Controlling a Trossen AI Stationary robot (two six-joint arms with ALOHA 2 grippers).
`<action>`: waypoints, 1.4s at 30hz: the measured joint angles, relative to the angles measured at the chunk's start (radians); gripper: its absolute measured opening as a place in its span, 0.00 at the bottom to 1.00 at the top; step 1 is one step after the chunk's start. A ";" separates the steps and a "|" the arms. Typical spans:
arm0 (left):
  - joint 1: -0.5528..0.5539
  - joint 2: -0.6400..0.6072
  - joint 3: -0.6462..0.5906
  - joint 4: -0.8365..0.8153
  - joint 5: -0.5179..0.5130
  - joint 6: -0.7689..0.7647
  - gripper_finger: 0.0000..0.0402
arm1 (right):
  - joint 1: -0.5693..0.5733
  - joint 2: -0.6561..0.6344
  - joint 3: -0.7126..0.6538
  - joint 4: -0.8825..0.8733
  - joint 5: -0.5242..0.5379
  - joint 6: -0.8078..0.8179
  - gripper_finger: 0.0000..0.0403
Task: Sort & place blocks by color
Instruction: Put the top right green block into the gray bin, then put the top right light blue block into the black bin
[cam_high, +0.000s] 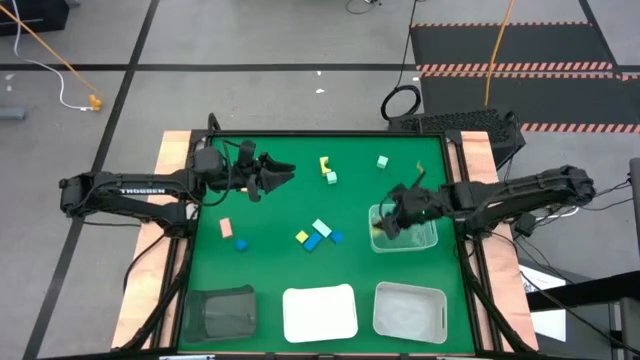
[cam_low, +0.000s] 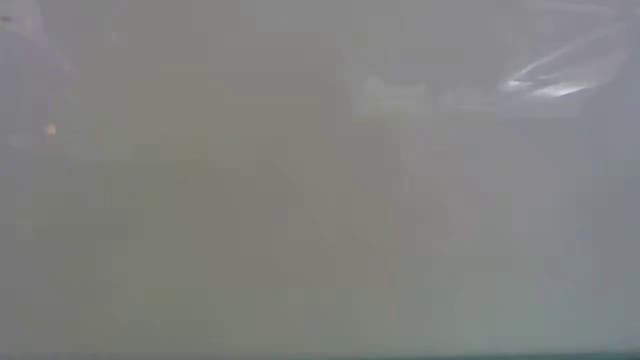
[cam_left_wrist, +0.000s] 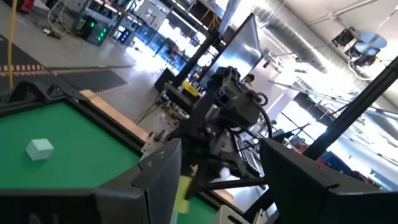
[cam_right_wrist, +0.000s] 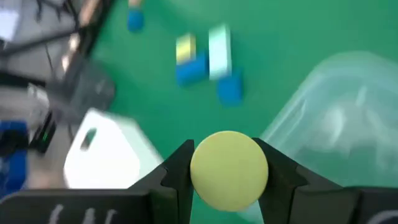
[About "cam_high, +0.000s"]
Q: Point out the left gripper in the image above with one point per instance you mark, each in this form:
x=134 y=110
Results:
x=240 y=175

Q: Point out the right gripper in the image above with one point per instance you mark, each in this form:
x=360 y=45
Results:
x=415 y=205

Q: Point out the yellow cylinder block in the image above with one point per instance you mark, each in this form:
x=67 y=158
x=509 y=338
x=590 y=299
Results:
x=377 y=232

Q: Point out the yellow arch block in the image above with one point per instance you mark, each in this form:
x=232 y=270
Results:
x=324 y=170

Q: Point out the blue cube block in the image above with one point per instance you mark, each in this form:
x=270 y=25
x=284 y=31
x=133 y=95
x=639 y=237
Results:
x=337 y=237
x=241 y=245

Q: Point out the mint cube block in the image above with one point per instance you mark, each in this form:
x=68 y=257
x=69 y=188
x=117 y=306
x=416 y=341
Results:
x=331 y=178
x=382 y=162

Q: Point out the yellow cube block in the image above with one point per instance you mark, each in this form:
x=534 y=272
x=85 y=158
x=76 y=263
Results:
x=301 y=236

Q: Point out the mint rectangular block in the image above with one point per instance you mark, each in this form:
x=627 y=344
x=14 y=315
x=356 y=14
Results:
x=321 y=228

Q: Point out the pink rectangular block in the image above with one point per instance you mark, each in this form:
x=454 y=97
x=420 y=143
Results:
x=226 y=228

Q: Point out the blue rectangular block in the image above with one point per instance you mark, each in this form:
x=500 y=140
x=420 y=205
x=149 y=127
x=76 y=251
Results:
x=313 y=242

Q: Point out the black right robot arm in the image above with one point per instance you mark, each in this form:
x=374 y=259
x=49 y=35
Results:
x=525 y=192

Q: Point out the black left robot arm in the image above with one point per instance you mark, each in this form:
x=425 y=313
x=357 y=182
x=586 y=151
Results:
x=145 y=182

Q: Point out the clear plastic container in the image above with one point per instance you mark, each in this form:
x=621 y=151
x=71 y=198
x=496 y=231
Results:
x=420 y=240

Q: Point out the white plastic bin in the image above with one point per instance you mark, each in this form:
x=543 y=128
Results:
x=410 y=312

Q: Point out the white tray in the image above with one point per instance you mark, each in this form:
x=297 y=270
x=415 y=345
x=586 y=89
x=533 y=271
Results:
x=320 y=312

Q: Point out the black perforated computer tower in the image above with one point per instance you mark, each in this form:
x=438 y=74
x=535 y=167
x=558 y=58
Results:
x=465 y=122

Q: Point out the wooden side board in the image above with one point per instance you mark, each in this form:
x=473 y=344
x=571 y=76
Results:
x=140 y=300
x=507 y=290

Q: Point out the black power adapter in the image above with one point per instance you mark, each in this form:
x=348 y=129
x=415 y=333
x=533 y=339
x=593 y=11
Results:
x=525 y=223

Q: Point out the dark transparent bin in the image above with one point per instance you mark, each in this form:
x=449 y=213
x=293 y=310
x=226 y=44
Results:
x=220 y=315

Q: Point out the white box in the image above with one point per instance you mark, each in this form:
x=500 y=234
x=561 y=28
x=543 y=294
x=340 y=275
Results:
x=550 y=320

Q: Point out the black striped-edge floor mat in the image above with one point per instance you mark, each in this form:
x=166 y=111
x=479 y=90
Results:
x=540 y=45
x=550 y=97

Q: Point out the black bar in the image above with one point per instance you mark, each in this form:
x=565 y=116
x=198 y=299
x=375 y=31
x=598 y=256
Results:
x=590 y=290

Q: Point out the grey floor object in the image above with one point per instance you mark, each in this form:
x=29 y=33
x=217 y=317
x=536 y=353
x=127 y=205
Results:
x=11 y=114

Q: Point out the black box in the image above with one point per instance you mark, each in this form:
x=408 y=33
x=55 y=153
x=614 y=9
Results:
x=40 y=15

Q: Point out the grey post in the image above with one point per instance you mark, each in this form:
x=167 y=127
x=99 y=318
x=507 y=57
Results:
x=635 y=200

